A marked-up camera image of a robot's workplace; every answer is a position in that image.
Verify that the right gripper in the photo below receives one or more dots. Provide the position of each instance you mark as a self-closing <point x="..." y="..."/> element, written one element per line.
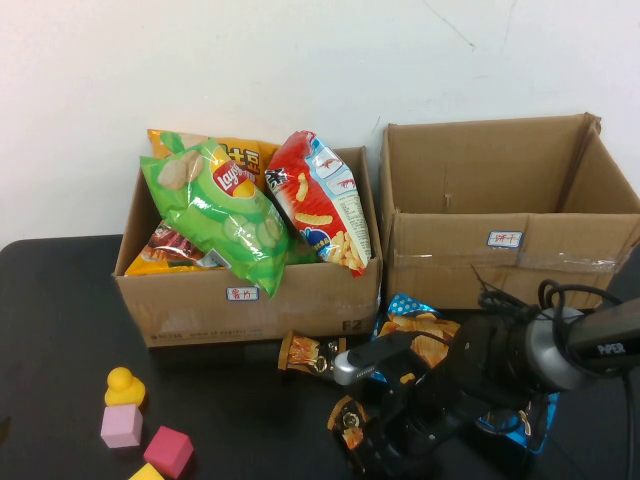
<point x="425" y="415"/>

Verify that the small black orange snack packet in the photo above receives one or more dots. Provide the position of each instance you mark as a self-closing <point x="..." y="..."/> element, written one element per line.
<point x="350" y="425"/>
<point x="300" y="352"/>

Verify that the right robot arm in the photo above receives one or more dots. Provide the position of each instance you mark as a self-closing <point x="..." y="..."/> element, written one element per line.
<point x="555" y="350"/>

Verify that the blue shrimp chip bag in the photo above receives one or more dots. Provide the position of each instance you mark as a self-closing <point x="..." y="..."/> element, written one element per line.
<point x="415" y="322"/>

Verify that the large brown cardboard box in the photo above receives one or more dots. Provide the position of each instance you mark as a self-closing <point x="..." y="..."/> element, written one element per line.
<point x="450" y="280"/>

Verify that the white label with red writing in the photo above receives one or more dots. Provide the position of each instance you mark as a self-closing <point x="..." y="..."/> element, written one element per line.
<point x="504" y="239"/>
<point x="242" y="294"/>

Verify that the magenta cube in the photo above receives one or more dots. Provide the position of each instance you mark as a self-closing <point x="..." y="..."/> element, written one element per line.
<point x="169" y="450"/>

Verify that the cardboard box with F2 print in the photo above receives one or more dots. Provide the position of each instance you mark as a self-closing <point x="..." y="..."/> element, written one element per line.
<point x="200" y="315"/>

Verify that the yellow block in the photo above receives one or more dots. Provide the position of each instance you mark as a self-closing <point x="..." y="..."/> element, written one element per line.
<point x="146" y="472"/>

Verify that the red shrimp stick bag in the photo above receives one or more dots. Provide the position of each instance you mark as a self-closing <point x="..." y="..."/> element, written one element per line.
<point x="300" y="205"/>

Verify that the light pink cube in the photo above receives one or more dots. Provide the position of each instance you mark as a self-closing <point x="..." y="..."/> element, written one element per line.
<point x="121" y="425"/>

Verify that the yellow rubber duck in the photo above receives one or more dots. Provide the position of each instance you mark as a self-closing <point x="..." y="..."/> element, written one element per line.
<point x="122" y="387"/>

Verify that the green Lay's chip bag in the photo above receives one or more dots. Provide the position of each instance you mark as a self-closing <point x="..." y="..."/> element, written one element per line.
<point x="215" y="220"/>

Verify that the yellow barbecue chip bag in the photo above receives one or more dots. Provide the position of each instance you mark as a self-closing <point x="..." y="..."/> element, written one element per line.
<point x="165" y="252"/>

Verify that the orange potato chip bag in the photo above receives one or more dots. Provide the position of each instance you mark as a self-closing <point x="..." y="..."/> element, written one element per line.
<point x="227" y="145"/>

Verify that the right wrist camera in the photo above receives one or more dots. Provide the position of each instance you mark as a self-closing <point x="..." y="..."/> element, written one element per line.
<point x="370" y="357"/>

